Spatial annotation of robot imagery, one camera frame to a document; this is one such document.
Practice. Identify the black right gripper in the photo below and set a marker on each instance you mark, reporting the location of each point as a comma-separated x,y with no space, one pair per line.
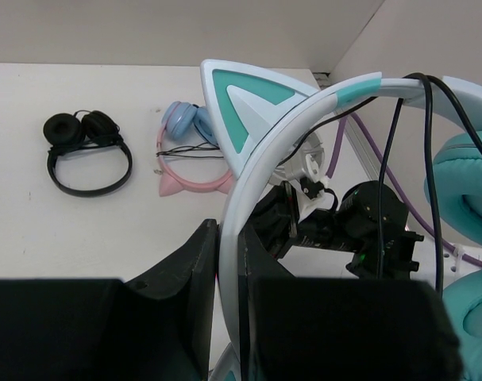
366,215

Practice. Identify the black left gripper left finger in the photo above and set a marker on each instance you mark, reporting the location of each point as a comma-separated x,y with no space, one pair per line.
157,326

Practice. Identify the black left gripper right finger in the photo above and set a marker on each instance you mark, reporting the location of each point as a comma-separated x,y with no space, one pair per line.
301,328

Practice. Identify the teal white cat-ear headphones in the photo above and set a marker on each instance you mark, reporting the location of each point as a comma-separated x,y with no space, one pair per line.
260,117

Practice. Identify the grey white headphones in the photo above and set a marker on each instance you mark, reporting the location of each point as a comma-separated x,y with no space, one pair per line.
307,163

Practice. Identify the pink blue cat-ear headphones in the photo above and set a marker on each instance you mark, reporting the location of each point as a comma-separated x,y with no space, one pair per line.
179,119

